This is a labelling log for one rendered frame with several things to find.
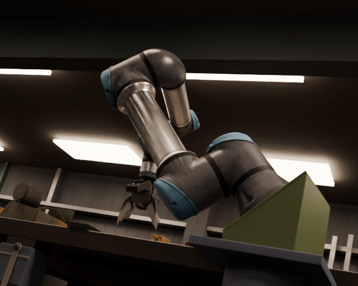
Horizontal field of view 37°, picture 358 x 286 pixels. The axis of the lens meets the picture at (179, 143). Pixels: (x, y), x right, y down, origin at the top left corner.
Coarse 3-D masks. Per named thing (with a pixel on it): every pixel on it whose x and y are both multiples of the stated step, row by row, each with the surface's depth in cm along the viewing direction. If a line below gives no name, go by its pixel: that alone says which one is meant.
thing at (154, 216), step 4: (148, 208) 185; (152, 208) 185; (148, 212) 185; (152, 212) 184; (152, 216) 184; (156, 216) 184; (152, 220) 183; (156, 220) 183; (152, 224) 182; (156, 224) 183; (156, 228) 183
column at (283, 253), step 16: (192, 240) 109; (208, 240) 108; (224, 240) 107; (208, 256) 118; (224, 256) 113; (240, 256) 109; (256, 256) 105; (272, 256) 102; (288, 256) 101; (304, 256) 100; (320, 256) 99; (224, 272) 114; (240, 272) 109; (256, 272) 107; (272, 272) 107; (288, 272) 108; (304, 272) 108; (320, 272) 104
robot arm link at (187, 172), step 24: (120, 72) 148; (144, 72) 149; (120, 96) 146; (144, 96) 144; (144, 120) 139; (144, 144) 139; (168, 144) 132; (168, 168) 127; (192, 168) 125; (168, 192) 122; (192, 192) 122; (216, 192) 124
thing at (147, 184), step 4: (140, 180) 190; (144, 180) 190; (148, 180) 190; (128, 184) 183; (132, 184) 182; (136, 184) 182; (140, 184) 183; (144, 184) 186; (148, 184) 189; (128, 188) 182; (132, 188) 181; (136, 188) 181; (140, 188) 183; (144, 188) 186; (132, 192) 182
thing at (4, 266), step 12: (12, 240) 173; (24, 240) 170; (0, 252) 170; (12, 252) 168; (24, 252) 166; (36, 252) 168; (48, 252) 174; (0, 264) 168; (12, 264) 166; (24, 264) 164; (36, 264) 168; (0, 276) 166; (12, 276) 164; (24, 276) 164; (36, 276) 168
